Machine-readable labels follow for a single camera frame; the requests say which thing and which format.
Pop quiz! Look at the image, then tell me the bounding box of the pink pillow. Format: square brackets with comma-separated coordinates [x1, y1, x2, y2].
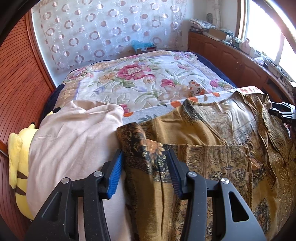
[27, 100, 133, 240]

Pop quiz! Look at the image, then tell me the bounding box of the cardboard box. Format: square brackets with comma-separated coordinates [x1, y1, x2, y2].
[208, 28, 227, 41]

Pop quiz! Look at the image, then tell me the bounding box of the navy blue blanket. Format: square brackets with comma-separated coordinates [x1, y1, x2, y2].
[193, 52, 237, 88]

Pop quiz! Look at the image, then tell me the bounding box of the orange print bedsheet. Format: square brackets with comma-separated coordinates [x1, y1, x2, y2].
[122, 86, 265, 125]

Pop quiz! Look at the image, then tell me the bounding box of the folded patterned cloth stack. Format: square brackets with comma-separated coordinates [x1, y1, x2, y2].
[189, 19, 216, 30]

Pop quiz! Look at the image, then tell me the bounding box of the window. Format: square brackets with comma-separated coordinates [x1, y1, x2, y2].
[235, 1, 295, 81]

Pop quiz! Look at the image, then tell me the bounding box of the yellow plush toy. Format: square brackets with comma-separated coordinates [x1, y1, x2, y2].
[7, 107, 62, 220]

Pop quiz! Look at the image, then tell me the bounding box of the white circle pattern curtain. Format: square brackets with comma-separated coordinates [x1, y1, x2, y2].
[31, 0, 187, 85]

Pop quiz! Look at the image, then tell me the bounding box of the mustard patterned shirt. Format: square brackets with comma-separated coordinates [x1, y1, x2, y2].
[117, 92, 295, 240]

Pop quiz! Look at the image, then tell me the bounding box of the floral quilt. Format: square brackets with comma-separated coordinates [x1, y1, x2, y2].
[55, 50, 234, 113]

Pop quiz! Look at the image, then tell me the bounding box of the wooden side cabinet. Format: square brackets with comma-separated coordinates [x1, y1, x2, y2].
[188, 31, 294, 104]

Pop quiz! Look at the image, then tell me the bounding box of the blue item on box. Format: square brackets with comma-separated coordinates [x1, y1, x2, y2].
[132, 40, 157, 54]

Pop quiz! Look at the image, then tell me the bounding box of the red wooden wardrobe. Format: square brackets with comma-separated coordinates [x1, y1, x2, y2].
[1, 11, 55, 240]

